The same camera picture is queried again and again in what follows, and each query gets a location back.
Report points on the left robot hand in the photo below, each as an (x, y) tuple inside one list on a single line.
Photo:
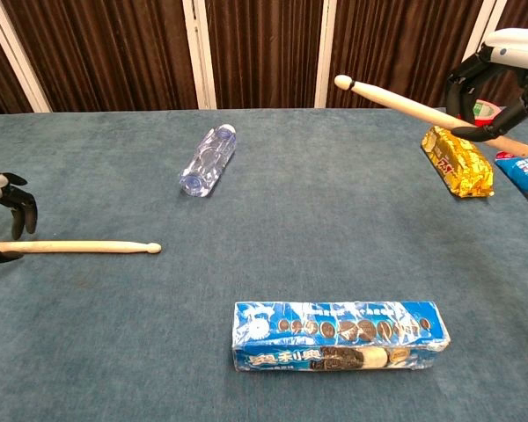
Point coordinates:
[(17, 198)]

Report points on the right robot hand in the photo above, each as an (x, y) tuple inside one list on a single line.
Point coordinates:
[(519, 48)]

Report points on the plain wooden drumstick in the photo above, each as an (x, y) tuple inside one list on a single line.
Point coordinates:
[(92, 246)]

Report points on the red tape roll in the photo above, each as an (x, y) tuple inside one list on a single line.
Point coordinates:
[(484, 109)]

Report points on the gold foil snack package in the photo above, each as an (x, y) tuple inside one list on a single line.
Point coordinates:
[(457, 167)]

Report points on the teal felt table cover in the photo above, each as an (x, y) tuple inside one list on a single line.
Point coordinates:
[(114, 329)]

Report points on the brown pleated curtain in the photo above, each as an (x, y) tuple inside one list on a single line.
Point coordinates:
[(114, 53)]

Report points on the clear plastic water bottle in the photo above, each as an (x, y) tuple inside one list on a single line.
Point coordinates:
[(207, 162)]

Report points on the blue Oreo cookie box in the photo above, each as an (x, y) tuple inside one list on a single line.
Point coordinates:
[(334, 334)]

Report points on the white screen frame post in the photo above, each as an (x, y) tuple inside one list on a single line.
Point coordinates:
[(19, 66), (325, 53), (488, 17), (200, 53)]

